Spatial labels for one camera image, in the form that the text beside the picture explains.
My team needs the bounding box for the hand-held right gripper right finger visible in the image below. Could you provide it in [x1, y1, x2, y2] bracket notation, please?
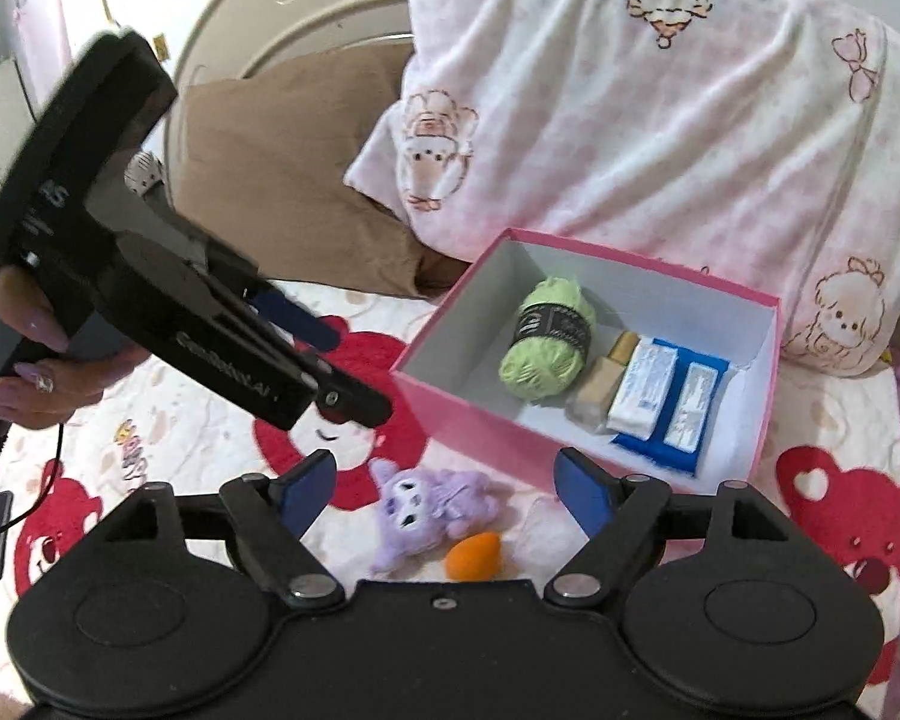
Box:
[542, 447, 794, 610]

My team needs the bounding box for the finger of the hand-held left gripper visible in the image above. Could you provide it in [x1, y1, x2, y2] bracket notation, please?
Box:
[247, 285, 340, 352]
[300, 356, 395, 430]

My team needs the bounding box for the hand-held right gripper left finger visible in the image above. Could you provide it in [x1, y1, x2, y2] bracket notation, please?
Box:
[97, 448, 346, 610]

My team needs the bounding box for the pink cardboard box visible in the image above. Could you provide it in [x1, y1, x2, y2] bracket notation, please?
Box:
[390, 227, 783, 497]

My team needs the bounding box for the foundation bottle with gold cap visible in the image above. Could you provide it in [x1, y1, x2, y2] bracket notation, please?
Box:
[566, 330, 642, 434]

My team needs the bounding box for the purple plush toy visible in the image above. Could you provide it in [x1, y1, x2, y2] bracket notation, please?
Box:
[367, 459, 500, 577]

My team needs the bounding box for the white tissue packet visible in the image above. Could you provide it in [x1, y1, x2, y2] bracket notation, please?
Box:
[607, 337, 680, 440]

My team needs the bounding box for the orange makeup sponge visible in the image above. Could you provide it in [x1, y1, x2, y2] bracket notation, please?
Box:
[445, 532, 500, 582]

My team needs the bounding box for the green yarn ball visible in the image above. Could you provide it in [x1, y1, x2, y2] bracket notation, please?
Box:
[499, 277, 597, 402]

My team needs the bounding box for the blue wet wipe packet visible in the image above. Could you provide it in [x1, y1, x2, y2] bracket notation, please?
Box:
[611, 337, 731, 477]

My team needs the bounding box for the person's left hand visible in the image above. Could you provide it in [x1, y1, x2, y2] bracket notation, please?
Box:
[0, 262, 155, 430]

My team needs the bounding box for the clear plastic box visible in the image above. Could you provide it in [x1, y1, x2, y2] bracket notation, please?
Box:
[521, 495, 571, 548]

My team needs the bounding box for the bear printed blanket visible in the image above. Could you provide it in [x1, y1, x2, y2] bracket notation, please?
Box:
[0, 277, 900, 691]

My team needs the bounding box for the brown pillow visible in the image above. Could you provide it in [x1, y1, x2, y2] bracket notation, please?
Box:
[172, 41, 458, 299]

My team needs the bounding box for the pink hanging cloth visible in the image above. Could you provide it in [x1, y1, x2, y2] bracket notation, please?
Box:
[11, 0, 72, 102]

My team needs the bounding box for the pink lamb print pillow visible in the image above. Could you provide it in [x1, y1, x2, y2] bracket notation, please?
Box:
[343, 0, 900, 380]

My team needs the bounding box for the black cable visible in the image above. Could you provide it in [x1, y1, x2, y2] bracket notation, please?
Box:
[0, 420, 65, 548]

